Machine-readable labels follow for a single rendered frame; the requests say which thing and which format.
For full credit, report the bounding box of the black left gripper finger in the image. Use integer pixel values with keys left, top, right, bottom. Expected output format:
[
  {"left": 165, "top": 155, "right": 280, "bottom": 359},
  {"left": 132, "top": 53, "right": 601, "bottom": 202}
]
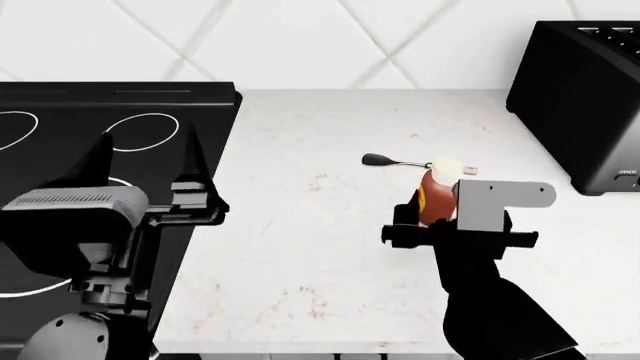
[
  {"left": 172, "top": 123, "right": 217, "bottom": 186},
  {"left": 74, "top": 130, "right": 115, "bottom": 188}
]

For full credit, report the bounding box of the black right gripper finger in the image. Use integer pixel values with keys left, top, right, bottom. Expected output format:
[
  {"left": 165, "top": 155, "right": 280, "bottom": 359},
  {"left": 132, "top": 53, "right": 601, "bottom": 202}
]
[{"left": 406, "top": 188, "right": 425, "bottom": 227}]

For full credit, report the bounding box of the red ketchup bottle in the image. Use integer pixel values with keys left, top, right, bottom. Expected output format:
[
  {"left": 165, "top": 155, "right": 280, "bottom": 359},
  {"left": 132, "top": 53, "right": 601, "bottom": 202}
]
[{"left": 417, "top": 156, "right": 464, "bottom": 228}]

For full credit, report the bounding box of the black induction cooktop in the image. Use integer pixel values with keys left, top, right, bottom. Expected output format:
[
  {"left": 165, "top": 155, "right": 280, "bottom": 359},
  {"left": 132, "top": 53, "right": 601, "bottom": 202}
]
[{"left": 0, "top": 81, "right": 244, "bottom": 360}]

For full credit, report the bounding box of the black toaster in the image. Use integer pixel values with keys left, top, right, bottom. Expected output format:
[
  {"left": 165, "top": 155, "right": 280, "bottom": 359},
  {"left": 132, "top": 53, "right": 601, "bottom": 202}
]
[{"left": 505, "top": 20, "right": 640, "bottom": 197}]

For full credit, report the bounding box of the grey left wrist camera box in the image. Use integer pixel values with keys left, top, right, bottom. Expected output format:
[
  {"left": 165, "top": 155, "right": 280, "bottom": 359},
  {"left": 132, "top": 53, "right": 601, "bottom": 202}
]
[{"left": 0, "top": 184, "right": 151, "bottom": 277}]

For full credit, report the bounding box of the grey right wrist camera bracket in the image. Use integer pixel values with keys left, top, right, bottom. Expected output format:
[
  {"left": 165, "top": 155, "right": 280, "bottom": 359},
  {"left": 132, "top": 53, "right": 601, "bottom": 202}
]
[{"left": 451, "top": 178, "right": 558, "bottom": 232}]

